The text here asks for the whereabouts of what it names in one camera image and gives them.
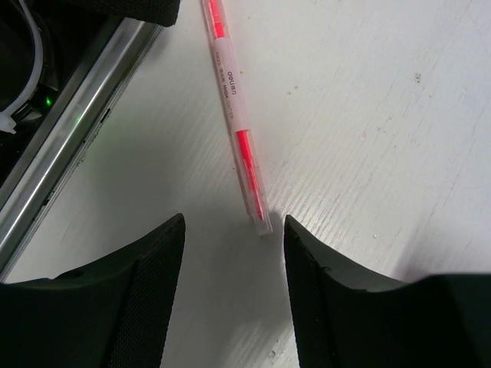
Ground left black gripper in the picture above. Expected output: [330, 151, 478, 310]
[103, 0, 180, 27]

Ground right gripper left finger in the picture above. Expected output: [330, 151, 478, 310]
[1, 214, 186, 367]

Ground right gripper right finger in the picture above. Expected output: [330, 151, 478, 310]
[284, 216, 490, 367]

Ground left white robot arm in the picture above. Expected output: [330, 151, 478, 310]
[1, 1, 180, 134]

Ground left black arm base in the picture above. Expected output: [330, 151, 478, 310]
[1, 4, 120, 181]

